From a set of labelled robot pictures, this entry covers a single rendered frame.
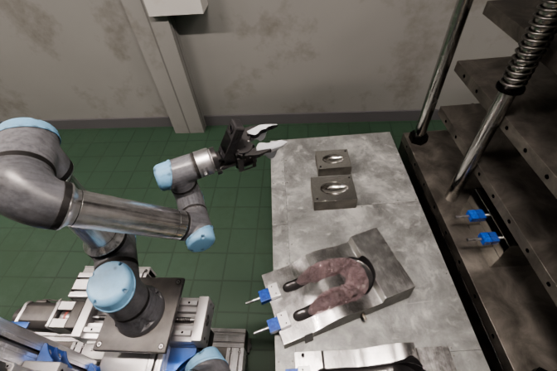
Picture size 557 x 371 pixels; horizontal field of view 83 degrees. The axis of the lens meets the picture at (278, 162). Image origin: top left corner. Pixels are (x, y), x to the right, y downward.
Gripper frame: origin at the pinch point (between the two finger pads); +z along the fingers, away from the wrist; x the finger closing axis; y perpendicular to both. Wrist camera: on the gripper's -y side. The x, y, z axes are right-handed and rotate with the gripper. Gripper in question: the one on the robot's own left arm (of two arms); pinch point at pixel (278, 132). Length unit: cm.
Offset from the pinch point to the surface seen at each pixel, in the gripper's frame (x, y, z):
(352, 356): 56, 50, 1
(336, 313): 43, 51, 2
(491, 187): 29, 39, 78
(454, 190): 19, 57, 79
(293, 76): -150, 114, 78
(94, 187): -144, 167, -117
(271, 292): 27, 54, -15
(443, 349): 66, 51, 29
